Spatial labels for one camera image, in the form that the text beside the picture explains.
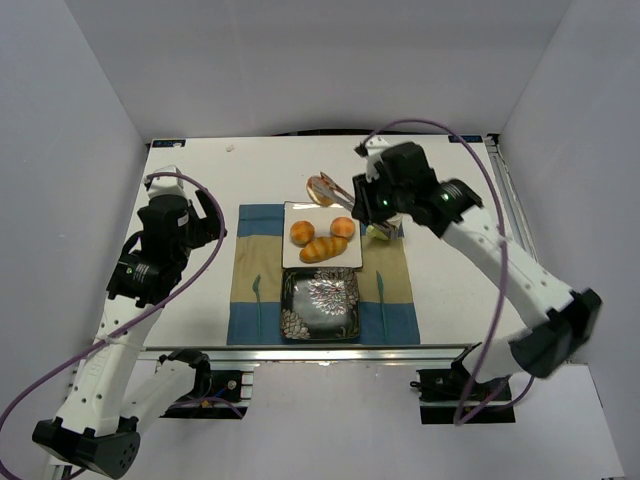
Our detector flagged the white square plate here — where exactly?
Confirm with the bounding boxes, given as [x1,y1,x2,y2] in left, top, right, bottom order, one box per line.
[281,201,363,269]

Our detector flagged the long striped bread loaf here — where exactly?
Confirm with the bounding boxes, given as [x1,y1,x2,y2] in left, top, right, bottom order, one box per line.
[299,236,348,263]

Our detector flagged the blue and beige placemat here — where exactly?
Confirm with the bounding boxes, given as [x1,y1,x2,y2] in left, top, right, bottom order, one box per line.
[227,203,420,345]

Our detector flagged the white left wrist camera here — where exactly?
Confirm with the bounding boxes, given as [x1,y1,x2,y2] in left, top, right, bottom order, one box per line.
[143,175,186,201]

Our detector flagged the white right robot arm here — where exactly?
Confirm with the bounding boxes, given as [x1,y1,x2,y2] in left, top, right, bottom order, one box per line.
[352,142,602,384]

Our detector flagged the metal serving tongs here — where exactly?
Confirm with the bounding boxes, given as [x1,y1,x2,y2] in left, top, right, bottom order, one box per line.
[318,172,377,227]

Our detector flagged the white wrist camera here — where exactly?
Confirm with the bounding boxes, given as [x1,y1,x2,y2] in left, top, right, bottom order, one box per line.
[354,135,390,183]
[143,175,186,201]

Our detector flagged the green plastic knife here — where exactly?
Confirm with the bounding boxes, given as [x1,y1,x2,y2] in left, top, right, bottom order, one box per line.
[376,271,389,344]

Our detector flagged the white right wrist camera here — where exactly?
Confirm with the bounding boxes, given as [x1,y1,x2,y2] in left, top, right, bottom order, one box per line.
[354,135,390,183]

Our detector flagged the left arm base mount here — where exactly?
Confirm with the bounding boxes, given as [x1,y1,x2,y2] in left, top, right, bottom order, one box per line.
[156,349,248,420]

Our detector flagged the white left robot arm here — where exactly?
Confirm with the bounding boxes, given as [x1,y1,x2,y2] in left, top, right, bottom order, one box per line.
[32,188,226,479]

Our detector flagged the round bread roll left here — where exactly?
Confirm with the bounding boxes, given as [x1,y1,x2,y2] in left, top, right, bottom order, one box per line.
[289,220,315,246]

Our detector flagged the green plastic fork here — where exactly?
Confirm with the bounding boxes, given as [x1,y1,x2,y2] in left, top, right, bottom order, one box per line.
[252,274,262,340]

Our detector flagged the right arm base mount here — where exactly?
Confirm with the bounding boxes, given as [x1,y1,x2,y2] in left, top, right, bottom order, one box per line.
[410,368,516,425]

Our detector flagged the round bread roll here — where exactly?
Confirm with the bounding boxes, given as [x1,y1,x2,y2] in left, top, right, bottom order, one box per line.
[306,175,335,207]
[289,220,315,246]
[330,216,355,239]

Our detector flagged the pale yellow mug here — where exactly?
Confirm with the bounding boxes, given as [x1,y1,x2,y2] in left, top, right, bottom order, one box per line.
[366,214,403,241]

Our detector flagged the round bread roll top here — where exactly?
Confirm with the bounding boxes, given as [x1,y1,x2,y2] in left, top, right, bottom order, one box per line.
[306,175,335,207]

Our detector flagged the black floral square plate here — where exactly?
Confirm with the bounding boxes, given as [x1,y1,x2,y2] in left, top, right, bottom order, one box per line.
[280,267,361,343]

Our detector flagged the round bread roll right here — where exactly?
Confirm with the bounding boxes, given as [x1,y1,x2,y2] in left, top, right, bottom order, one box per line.
[330,216,355,239]

